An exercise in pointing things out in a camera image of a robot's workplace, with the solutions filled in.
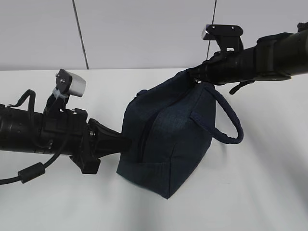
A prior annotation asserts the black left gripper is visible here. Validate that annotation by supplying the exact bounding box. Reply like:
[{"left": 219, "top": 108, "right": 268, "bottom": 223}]
[{"left": 43, "top": 109, "right": 132, "bottom": 174}]

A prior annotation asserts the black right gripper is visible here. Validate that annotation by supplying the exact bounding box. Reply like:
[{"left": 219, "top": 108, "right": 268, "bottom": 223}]
[{"left": 187, "top": 47, "right": 257, "bottom": 85}]

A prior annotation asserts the navy blue lunch bag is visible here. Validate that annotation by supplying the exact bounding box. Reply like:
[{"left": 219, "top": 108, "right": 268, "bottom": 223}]
[{"left": 117, "top": 70, "right": 244, "bottom": 199}]

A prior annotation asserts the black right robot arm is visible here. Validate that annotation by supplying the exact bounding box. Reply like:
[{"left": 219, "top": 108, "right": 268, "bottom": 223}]
[{"left": 188, "top": 23, "right": 308, "bottom": 95}]

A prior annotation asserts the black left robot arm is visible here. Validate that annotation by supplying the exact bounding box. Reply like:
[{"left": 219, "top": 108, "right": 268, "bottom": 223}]
[{"left": 0, "top": 106, "right": 131, "bottom": 174}]

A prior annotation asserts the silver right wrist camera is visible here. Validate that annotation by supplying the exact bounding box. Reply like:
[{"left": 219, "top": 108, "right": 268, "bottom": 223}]
[{"left": 202, "top": 24, "right": 244, "bottom": 53}]

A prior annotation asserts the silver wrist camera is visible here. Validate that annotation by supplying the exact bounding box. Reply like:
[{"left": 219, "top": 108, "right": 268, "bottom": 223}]
[
  {"left": 202, "top": 24, "right": 244, "bottom": 53},
  {"left": 43, "top": 69, "right": 87, "bottom": 114}
]

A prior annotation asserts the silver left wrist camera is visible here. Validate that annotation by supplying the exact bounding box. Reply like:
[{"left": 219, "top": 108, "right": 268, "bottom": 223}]
[{"left": 43, "top": 69, "right": 87, "bottom": 114}]

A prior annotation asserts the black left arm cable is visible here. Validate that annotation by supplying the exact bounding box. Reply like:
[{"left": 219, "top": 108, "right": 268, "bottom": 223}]
[{"left": 0, "top": 89, "right": 73, "bottom": 185}]

